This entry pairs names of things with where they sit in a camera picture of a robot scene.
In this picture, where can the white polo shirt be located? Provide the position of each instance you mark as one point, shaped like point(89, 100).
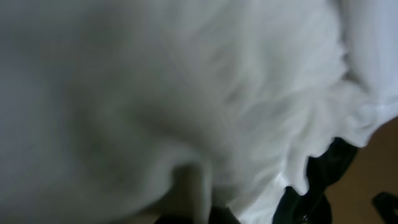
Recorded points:
point(110, 109)

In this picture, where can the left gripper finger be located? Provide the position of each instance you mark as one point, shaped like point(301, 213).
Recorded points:
point(386, 206)

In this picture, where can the black shirt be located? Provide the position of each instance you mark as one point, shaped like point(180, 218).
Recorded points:
point(317, 180)

